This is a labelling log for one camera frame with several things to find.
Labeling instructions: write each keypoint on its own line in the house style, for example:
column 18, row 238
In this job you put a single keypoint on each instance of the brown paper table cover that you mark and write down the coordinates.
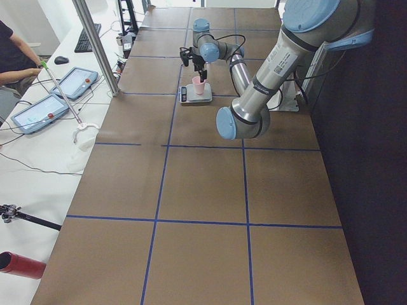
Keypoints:
column 168, row 212

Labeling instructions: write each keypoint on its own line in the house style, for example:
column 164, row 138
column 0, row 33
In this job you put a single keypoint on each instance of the blue teach pendant near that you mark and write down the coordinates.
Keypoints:
column 40, row 114

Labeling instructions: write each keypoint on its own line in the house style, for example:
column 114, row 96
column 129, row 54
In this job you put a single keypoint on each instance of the silver digital kitchen scale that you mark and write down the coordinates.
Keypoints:
column 187, row 95

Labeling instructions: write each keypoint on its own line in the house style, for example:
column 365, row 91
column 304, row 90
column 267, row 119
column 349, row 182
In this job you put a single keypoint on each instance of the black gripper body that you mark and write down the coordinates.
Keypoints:
column 199, row 65

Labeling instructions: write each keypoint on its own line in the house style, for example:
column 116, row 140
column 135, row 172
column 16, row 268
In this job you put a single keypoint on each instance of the black tripod leg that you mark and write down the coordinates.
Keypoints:
column 11, row 212

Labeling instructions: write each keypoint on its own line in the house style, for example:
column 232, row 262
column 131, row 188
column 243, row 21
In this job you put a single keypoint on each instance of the metal cup on desk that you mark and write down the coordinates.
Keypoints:
column 119, row 40

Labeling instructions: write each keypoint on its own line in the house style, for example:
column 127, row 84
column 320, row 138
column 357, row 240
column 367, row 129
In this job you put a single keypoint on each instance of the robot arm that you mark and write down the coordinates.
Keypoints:
column 306, row 26

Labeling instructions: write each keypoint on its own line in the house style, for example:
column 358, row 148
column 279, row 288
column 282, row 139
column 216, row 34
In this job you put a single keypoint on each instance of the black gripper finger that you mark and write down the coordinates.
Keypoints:
column 203, row 75

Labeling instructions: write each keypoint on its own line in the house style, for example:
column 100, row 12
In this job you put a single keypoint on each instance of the person in black shirt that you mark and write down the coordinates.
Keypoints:
column 19, row 64

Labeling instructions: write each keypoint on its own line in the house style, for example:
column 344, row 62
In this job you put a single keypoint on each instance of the blue teach pendant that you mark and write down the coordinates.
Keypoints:
column 77, row 81
column 40, row 114

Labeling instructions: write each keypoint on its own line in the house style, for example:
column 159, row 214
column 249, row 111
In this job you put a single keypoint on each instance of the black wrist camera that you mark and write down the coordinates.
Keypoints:
column 186, row 54

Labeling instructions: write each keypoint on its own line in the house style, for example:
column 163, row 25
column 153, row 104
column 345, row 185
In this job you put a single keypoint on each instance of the aluminium frame post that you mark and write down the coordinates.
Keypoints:
column 97, row 47

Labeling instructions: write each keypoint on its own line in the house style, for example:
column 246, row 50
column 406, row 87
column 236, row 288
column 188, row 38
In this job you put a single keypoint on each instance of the blue teach pendant far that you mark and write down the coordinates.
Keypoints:
column 77, row 81

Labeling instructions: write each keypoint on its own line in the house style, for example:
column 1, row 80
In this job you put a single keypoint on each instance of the white cloth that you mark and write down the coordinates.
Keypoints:
column 83, row 146

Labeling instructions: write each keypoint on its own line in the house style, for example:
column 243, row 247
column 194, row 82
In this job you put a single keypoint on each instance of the red cylinder bottle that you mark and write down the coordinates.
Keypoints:
column 14, row 264

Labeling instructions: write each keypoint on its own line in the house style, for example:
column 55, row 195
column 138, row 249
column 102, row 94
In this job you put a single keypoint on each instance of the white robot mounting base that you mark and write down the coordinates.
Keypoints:
column 290, row 98

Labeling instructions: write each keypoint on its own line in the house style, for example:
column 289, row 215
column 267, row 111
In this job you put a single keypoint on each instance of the pink plastic cup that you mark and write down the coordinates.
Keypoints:
column 198, row 85

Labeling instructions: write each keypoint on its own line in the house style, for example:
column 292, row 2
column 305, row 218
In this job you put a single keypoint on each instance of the black keyboard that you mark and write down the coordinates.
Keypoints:
column 83, row 45

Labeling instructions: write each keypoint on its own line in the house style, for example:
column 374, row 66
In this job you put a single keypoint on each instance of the green handled reacher grabber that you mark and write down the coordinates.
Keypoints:
column 81, row 125

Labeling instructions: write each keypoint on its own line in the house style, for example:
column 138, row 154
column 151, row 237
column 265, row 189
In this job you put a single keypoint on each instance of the black computer mouse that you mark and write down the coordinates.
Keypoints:
column 59, row 60

